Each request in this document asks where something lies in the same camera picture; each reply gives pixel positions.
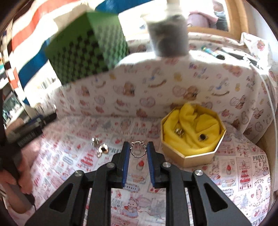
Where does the gold heart black stone brooch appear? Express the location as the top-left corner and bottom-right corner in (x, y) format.
(96, 144), (109, 158)

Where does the beaded silver ring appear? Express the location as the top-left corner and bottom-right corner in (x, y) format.
(129, 140), (148, 158)

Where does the silver bow earring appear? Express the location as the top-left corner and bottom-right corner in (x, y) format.
(174, 127), (185, 138)

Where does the small gold black earring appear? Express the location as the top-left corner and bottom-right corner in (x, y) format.
(198, 134), (208, 141)

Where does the gold octagonal jewelry box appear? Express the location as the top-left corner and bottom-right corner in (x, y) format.
(161, 103), (226, 168)

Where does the person's left hand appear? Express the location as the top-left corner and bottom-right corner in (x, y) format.
(1, 154), (33, 214)

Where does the silver flower charm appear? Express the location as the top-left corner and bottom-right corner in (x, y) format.
(91, 137), (100, 148)

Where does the yellow cloth in box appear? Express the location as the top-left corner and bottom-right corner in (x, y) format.
(162, 103), (225, 156)

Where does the strawberry print bed sheet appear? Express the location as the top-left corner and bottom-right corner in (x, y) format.
(23, 116), (271, 225)

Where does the teddy bear print cloth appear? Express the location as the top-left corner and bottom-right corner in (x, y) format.
(34, 32), (278, 144)

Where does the striped red white blue fabric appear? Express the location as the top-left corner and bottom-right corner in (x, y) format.
(0, 0), (153, 105)

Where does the green black checkered tissue box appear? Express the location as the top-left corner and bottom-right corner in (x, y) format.
(44, 11), (129, 85)

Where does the grey power bank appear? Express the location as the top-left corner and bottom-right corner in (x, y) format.
(220, 48), (258, 66)

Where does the clear plastic jar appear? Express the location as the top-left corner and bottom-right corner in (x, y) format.
(146, 13), (190, 58)

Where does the pink pillow behind window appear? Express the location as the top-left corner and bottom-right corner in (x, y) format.
(187, 13), (217, 29)

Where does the wooden window frame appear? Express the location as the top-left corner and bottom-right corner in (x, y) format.
(188, 1), (249, 41)

